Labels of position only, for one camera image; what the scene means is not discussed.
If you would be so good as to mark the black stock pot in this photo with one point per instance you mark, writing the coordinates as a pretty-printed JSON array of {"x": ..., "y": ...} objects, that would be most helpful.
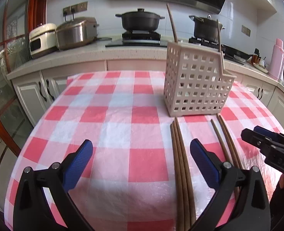
[{"x": 206, "y": 29}]

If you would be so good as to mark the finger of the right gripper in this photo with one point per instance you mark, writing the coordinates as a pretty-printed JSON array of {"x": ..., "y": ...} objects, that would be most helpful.
[
  {"x": 273, "y": 151},
  {"x": 274, "y": 136}
]

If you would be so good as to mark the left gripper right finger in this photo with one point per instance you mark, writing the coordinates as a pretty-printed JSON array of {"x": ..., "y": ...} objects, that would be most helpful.
[{"x": 251, "y": 210}]

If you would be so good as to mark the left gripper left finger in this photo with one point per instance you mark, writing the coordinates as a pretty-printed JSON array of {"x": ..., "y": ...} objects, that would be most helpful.
[{"x": 31, "y": 209}]

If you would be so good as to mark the stainless steel rice cooker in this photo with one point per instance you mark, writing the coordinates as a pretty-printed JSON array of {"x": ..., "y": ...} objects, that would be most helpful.
[{"x": 76, "y": 33}]

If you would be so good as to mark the brown chopstick in basket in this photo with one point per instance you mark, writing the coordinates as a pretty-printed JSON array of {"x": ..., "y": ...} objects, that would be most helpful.
[
  {"x": 172, "y": 23},
  {"x": 220, "y": 48}
]

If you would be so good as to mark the tray with condiment jars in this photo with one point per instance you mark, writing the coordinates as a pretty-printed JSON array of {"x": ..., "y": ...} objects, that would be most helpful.
[{"x": 256, "y": 61}]

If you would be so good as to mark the red white checkered tablecloth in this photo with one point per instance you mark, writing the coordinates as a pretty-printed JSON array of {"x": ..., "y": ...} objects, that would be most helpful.
[{"x": 129, "y": 182}]

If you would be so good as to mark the cream toaster oven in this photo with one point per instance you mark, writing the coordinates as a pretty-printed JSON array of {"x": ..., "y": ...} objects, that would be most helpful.
[{"x": 42, "y": 40}]

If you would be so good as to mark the wall socket right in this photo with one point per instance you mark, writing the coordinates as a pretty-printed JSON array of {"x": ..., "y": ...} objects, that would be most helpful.
[{"x": 245, "y": 30}]

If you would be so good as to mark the white perforated utensil basket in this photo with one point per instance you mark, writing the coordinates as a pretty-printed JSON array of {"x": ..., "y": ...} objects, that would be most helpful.
[{"x": 196, "y": 82}]

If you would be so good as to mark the black gas stove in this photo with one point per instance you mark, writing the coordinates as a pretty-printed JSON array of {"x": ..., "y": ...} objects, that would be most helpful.
[{"x": 152, "y": 38}]

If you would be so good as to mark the white kitchen counter cabinets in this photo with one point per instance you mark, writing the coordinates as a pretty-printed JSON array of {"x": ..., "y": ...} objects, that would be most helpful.
[{"x": 39, "y": 81}]

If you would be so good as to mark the wall power outlet strip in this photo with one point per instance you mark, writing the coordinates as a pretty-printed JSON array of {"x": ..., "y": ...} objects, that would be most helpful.
[{"x": 80, "y": 7}]

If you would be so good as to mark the pink thermos bottle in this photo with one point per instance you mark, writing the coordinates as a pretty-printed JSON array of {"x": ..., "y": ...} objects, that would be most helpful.
[{"x": 277, "y": 60}]

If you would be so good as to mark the black cast iron pot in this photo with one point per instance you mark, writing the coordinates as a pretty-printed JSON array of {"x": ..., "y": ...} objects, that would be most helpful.
[{"x": 140, "y": 20}]

